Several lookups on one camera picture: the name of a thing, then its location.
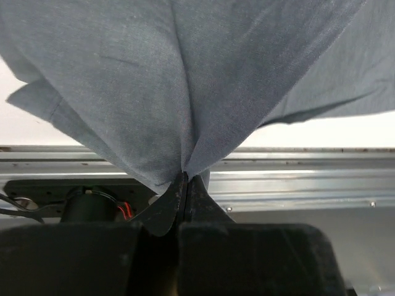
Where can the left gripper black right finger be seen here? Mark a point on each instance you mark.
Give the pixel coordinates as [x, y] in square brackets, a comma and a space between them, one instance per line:
[220, 257]

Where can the grey long sleeve shirt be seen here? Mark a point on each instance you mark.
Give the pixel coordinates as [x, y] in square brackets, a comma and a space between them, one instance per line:
[162, 87]

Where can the aluminium rail frame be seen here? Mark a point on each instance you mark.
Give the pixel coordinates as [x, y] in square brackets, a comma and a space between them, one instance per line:
[347, 193]

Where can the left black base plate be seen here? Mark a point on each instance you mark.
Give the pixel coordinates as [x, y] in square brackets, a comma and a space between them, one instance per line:
[74, 200]

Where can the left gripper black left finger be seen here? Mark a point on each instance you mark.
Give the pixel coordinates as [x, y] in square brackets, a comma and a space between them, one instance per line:
[138, 257]

